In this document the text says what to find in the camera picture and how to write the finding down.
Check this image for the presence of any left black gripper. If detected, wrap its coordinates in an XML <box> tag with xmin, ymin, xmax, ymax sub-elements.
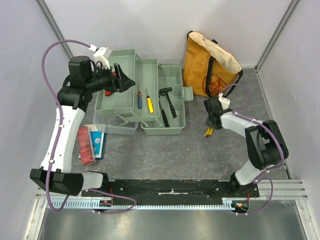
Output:
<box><xmin>86</xmin><ymin>63</ymin><xmax>136</xmax><ymax>94</ymax></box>

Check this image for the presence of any yellow utility knife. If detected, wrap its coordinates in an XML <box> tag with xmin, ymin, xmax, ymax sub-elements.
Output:
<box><xmin>204</xmin><ymin>127</ymin><xmax>214</xmax><ymax>138</ymax></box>

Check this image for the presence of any red black utility knife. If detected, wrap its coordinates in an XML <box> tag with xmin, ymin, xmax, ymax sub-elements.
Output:
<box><xmin>104</xmin><ymin>72</ymin><xmax>117</xmax><ymax>97</ymax></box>

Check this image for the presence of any blue red screwdriver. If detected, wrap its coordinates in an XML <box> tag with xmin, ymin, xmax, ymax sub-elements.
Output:
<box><xmin>137</xmin><ymin>90</ymin><xmax>143</xmax><ymax>109</ymax></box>

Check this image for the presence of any yellow handled screwdriver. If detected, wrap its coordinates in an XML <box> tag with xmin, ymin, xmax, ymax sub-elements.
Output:
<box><xmin>145</xmin><ymin>88</ymin><xmax>154</xmax><ymax>114</ymax></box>

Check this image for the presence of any green plastic tool box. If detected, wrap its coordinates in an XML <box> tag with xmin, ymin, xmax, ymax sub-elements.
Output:
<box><xmin>93</xmin><ymin>49</ymin><xmax>193</xmax><ymax>136</ymax></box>

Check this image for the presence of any claw hammer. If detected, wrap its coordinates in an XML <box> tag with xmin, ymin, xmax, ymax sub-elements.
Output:
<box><xmin>158</xmin><ymin>96</ymin><xmax>170</xmax><ymax>128</ymax></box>

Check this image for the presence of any black rubber mallet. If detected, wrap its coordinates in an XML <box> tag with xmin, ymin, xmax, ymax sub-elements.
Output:
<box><xmin>159</xmin><ymin>87</ymin><xmax>177</xmax><ymax>119</ymax></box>

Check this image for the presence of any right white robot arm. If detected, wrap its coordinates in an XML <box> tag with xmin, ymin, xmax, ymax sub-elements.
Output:
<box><xmin>203</xmin><ymin>97</ymin><xmax>289</xmax><ymax>197</ymax></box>

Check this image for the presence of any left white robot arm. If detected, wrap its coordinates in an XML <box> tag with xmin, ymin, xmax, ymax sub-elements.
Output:
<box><xmin>29</xmin><ymin>55</ymin><xmax>135</xmax><ymax>197</ymax></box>

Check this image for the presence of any yellow tote bag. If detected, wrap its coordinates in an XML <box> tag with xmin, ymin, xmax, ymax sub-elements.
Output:
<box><xmin>182</xmin><ymin>31</ymin><xmax>243</xmax><ymax>98</ymax></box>

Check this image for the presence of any blue white box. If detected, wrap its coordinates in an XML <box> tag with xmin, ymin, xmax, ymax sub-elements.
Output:
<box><xmin>87</xmin><ymin>124</ymin><xmax>107</xmax><ymax>161</ymax></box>

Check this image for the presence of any red box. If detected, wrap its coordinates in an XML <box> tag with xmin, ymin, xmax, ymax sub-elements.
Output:
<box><xmin>77</xmin><ymin>126</ymin><xmax>96</xmax><ymax>165</ymax></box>

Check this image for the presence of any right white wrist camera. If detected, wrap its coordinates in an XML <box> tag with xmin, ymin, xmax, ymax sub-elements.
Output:
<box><xmin>218</xmin><ymin>92</ymin><xmax>231</xmax><ymax>110</ymax></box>

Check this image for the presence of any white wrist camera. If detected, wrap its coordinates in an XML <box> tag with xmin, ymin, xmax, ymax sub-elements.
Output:
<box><xmin>218</xmin><ymin>92</ymin><xmax>231</xmax><ymax>110</ymax></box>
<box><xmin>89</xmin><ymin>44</ymin><xmax>112</xmax><ymax>70</ymax></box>

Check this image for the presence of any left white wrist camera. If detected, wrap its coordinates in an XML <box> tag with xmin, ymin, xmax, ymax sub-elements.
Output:
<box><xmin>89</xmin><ymin>44</ymin><xmax>112</xmax><ymax>70</ymax></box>

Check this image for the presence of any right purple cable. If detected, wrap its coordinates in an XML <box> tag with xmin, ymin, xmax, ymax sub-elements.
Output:
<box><xmin>219</xmin><ymin>83</ymin><xmax>286</xmax><ymax>216</ymax></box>

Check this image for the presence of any purple cable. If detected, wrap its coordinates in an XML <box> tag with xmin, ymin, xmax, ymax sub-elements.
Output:
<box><xmin>41</xmin><ymin>39</ymin><xmax>137</xmax><ymax>215</ymax></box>
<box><xmin>219</xmin><ymin>83</ymin><xmax>286</xmax><ymax>216</ymax></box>

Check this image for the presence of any aluminium frame rail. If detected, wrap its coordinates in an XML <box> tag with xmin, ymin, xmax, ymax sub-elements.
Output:
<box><xmin>36</xmin><ymin>178</ymin><xmax>307</xmax><ymax>200</ymax></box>

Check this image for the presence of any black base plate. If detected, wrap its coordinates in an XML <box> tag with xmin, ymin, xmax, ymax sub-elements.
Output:
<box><xmin>81</xmin><ymin>178</ymin><xmax>260</xmax><ymax>210</ymax></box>

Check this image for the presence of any blue cable duct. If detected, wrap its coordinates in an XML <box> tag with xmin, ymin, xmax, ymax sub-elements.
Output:
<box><xmin>46</xmin><ymin>198</ymin><xmax>237</xmax><ymax>210</ymax></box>

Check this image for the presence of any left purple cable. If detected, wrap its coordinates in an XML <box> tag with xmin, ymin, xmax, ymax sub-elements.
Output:
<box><xmin>41</xmin><ymin>39</ymin><xmax>137</xmax><ymax>215</ymax></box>

